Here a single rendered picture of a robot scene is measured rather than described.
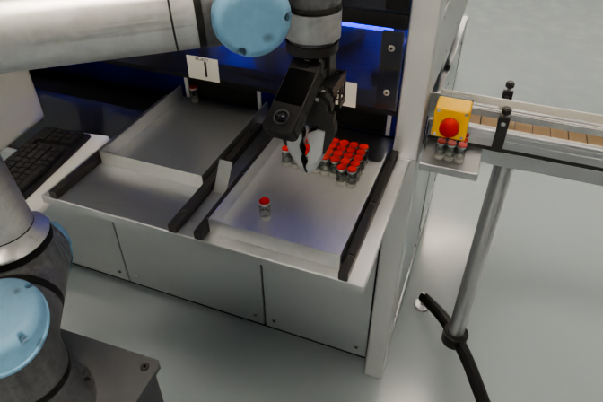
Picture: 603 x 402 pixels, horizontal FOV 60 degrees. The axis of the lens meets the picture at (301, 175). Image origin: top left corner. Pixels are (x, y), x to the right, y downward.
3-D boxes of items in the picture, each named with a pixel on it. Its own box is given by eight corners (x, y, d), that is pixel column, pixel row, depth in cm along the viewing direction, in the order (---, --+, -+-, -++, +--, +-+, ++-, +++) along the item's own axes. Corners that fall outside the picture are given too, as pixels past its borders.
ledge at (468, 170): (429, 138, 129) (430, 132, 128) (482, 148, 126) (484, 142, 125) (418, 169, 119) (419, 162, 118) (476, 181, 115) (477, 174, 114)
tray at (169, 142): (181, 96, 143) (179, 84, 141) (267, 113, 136) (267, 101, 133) (102, 163, 118) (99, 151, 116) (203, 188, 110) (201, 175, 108)
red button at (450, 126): (439, 128, 112) (442, 112, 109) (458, 132, 110) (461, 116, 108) (436, 137, 109) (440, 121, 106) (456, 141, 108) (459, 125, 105)
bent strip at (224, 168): (222, 180, 112) (220, 158, 109) (234, 184, 112) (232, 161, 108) (188, 222, 102) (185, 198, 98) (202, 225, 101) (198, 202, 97)
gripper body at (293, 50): (346, 106, 79) (351, 30, 72) (327, 134, 73) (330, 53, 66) (300, 97, 81) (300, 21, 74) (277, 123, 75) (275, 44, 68)
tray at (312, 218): (280, 142, 125) (280, 129, 123) (386, 165, 117) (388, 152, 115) (210, 232, 99) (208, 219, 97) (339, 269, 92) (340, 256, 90)
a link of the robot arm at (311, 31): (330, 21, 63) (269, 12, 65) (329, 56, 66) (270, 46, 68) (349, 1, 68) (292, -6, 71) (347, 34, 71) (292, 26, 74)
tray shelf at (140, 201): (167, 99, 146) (166, 93, 144) (415, 149, 126) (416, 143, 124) (42, 202, 110) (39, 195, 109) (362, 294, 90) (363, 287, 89)
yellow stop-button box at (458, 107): (435, 119, 118) (441, 91, 113) (467, 126, 116) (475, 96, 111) (430, 136, 112) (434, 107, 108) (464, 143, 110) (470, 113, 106)
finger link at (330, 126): (336, 152, 77) (339, 99, 72) (333, 157, 76) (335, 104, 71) (307, 144, 79) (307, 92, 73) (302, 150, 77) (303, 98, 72)
